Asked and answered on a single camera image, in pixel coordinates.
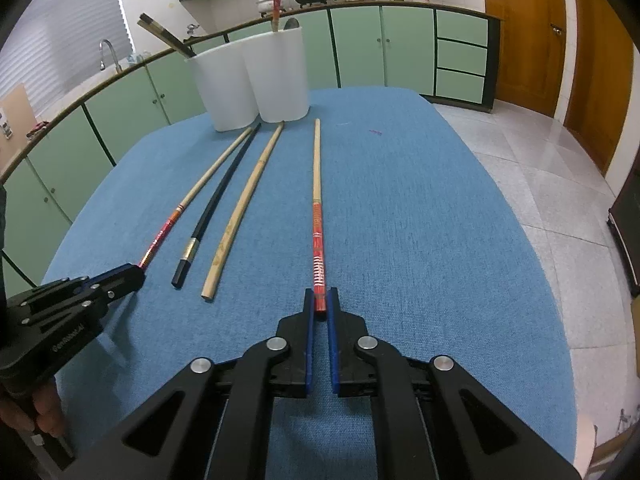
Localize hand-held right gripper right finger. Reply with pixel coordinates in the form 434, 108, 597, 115
327, 286, 583, 480

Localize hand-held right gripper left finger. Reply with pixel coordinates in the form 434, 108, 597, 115
77, 287, 317, 480

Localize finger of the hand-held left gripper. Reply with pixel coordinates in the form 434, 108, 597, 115
20, 276, 101, 311
82, 262, 147, 307

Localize black chopstick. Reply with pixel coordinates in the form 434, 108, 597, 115
138, 16, 197, 58
171, 122, 262, 289

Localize white two-compartment utensil holder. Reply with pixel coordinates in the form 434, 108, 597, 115
184, 24, 310, 132

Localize person's left hand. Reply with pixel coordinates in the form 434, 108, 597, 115
0, 377, 66, 438

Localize blue table mat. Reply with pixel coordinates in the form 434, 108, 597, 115
40, 86, 581, 480

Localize wooden board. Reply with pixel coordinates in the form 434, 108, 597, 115
0, 83, 37, 171

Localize chrome kitchen faucet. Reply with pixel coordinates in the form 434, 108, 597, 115
98, 39, 121, 73

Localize white window blind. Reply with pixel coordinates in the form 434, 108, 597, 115
0, 0, 133, 126

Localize green base cabinets with countertop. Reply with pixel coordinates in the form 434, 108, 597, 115
0, 2, 503, 301

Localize dark glass-front cabinet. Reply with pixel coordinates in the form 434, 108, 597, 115
607, 165, 640, 296

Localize wooden door with handle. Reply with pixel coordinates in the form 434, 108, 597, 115
480, 0, 568, 118

